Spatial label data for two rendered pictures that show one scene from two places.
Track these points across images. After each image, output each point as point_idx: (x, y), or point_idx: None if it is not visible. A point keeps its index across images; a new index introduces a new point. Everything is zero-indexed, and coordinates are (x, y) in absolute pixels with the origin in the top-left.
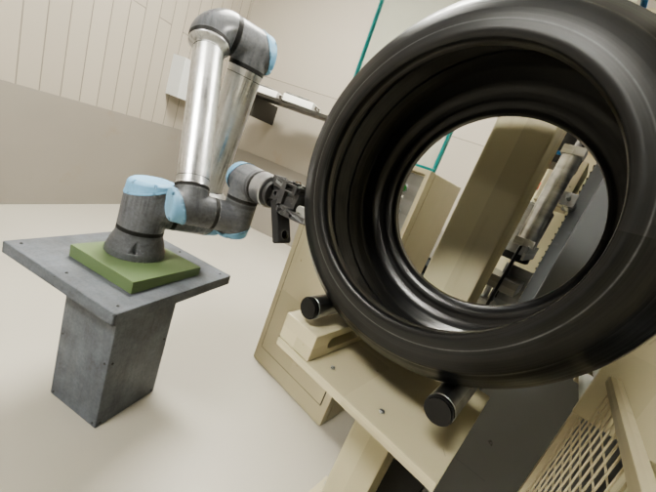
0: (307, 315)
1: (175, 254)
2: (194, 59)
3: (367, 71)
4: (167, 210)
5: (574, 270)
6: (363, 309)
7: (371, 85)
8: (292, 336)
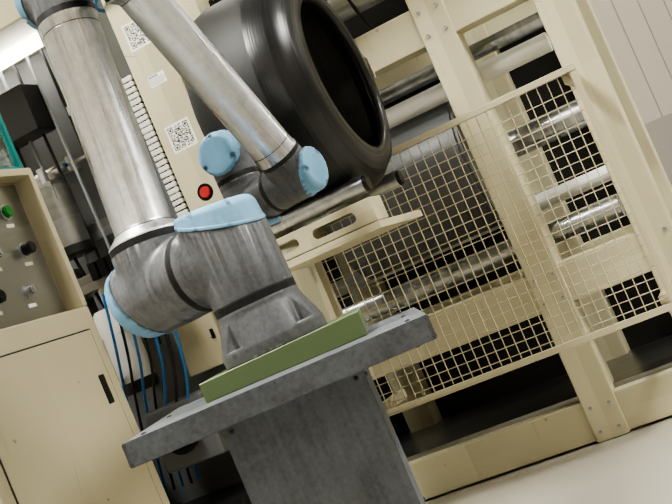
0: (371, 186)
1: (217, 374)
2: (175, 0)
3: (291, 14)
4: (320, 174)
5: None
6: (375, 152)
7: (300, 22)
8: (379, 210)
